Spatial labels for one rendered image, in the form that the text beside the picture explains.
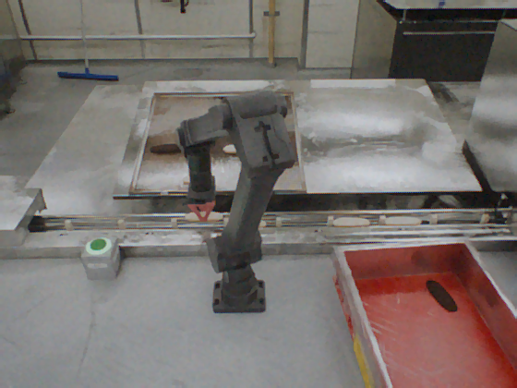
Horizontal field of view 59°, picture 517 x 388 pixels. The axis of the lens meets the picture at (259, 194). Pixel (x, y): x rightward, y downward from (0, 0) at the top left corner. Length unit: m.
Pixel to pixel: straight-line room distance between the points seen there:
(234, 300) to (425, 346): 0.41
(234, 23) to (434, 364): 4.17
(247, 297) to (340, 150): 0.62
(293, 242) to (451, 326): 0.41
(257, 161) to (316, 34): 3.94
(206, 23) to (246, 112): 4.16
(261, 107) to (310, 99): 0.98
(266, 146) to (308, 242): 0.52
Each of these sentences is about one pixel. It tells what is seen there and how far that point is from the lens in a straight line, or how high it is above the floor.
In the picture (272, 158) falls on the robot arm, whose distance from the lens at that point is 0.69.
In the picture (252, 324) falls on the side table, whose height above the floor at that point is 0.82.
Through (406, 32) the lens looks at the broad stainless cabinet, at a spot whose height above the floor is 0.88.
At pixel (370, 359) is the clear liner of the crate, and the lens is 0.89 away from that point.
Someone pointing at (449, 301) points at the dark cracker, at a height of 0.83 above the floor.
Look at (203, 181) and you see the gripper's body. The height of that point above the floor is 1.01.
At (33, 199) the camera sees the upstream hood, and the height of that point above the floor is 0.92.
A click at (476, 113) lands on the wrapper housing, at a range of 1.52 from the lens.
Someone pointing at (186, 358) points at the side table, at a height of 0.82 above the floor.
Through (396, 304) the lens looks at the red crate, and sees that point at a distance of 1.11.
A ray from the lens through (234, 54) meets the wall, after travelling 4.90.
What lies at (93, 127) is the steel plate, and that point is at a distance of 1.90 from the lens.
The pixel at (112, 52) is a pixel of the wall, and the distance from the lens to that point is 5.09.
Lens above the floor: 1.63
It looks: 35 degrees down
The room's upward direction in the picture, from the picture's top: straight up
